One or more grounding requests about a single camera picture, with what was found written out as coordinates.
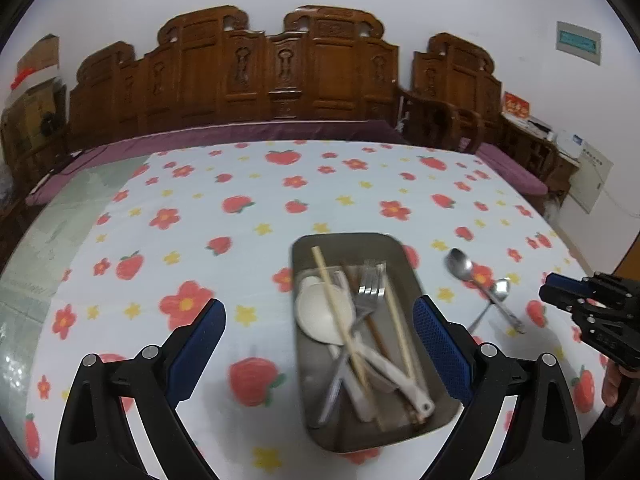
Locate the large metal spoon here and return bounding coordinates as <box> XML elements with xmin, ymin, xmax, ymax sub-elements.
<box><xmin>445</xmin><ymin>248</ymin><xmax>527</xmax><ymax>335</ymax></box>

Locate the long carved wooden sofa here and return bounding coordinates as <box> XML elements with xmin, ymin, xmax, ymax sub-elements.
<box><xmin>65</xmin><ymin>5</ymin><xmax>406</xmax><ymax>153</ymax></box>

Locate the slim white plastic spoon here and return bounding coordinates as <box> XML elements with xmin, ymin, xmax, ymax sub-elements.
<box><xmin>298</xmin><ymin>275</ymin><xmax>401</xmax><ymax>395</ymax></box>

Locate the carved wooden armchair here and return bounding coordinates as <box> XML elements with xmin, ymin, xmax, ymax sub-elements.
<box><xmin>400</xmin><ymin>32</ymin><xmax>506</xmax><ymax>156</ymax></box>

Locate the large brown cardboard box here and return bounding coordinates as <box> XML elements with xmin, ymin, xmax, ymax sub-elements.
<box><xmin>0</xmin><ymin>77</ymin><xmax>68</xmax><ymax>171</ymax></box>

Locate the large white plastic spoon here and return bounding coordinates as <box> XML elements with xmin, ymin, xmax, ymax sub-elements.
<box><xmin>294</xmin><ymin>282</ymin><xmax>435</xmax><ymax>418</ymax></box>

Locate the small metal spoon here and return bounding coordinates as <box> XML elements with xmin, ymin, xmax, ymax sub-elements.
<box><xmin>467</xmin><ymin>277</ymin><xmax>512</xmax><ymax>333</ymax></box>

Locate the small cardboard box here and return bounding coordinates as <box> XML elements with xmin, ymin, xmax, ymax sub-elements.
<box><xmin>15</xmin><ymin>34</ymin><xmax>61</xmax><ymax>92</ymax></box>

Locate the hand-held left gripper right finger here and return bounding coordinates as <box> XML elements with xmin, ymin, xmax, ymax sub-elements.
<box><xmin>414</xmin><ymin>295</ymin><xmax>586</xmax><ymax>480</ymax></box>

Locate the green and white wall panel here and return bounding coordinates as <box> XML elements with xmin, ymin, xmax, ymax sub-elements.
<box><xmin>556</xmin><ymin>21</ymin><xmax>602</xmax><ymax>66</ymax></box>

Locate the grey metal tray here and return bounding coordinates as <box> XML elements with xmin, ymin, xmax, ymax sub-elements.
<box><xmin>291</xmin><ymin>232</ymin><xmax>463</xmax><ymax>453</ymax></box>

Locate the white wall distribution box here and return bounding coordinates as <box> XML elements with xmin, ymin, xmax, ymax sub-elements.
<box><xmin>567</xmin><ymin>142</ymin><xmax>615</xmax><ymax>213</ymax></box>

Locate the metal fork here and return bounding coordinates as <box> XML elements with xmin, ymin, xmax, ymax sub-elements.
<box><xmin>317</xmin><ymin>259</ymin><xmax>387</xmax><ymax>426</ymax></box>

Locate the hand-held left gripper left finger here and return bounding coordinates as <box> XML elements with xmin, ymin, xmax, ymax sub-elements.
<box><xmin>54</xmin><ymin>298</ymin><xmax>227</xmax><ymax>480</ymax></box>

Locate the wooden door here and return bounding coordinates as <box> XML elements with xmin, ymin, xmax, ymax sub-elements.
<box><xmin>614</xmin><ymin>237</ymin><xmax>640</xmax><ymax>283</ymax></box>

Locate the white fluffy bundle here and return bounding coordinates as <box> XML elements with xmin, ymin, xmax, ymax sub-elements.
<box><xmin>544</xmin><ymin>194</ymin><xmax>567</xmax><ymax>222</ymax></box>

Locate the white and blue box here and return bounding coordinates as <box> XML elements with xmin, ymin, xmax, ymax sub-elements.
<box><xmin>555</xmin><ymin>130</ymin><xmax>586</xmax><ymax>161</ymax></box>

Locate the wooden side table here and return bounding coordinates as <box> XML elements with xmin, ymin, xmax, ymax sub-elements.
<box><xmin>500</xmin><ymin>112</ymin><xmax>581</xmax><ymax>201</ymax></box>

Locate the red box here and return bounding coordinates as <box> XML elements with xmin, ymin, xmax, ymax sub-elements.
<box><xmin>502</xmin><ymin>91</ymin><xmax>531</xmax><ymax>120</ymax></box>

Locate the strawberry flower print tablecloth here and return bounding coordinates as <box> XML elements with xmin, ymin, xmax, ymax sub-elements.
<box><xmin>20</xmin><ymin>140</ymin><xmax>611</xmax><ymax>480</ymax></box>

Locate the person's right hand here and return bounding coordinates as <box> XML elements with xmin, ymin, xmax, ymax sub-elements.
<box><xmin>601</xmin><ymin>357</ymin><xmax>623</xmax><ymax>409</ymax></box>

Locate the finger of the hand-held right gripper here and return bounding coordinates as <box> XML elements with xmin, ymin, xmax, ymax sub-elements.
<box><xmin>546</xmin><ymin>272</ymin><xmax>640</xmax><ymax>307</ymax></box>
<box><xmin>539</xmin><ymin>282</ymin><xmax>608</xmax><ymax>331</ymax></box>

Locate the purple armchair cushion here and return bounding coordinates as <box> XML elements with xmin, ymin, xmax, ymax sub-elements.
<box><xmin>475</xmin><ymin>142</ymin><xmax>548</xmax><ymax>196</ymax></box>

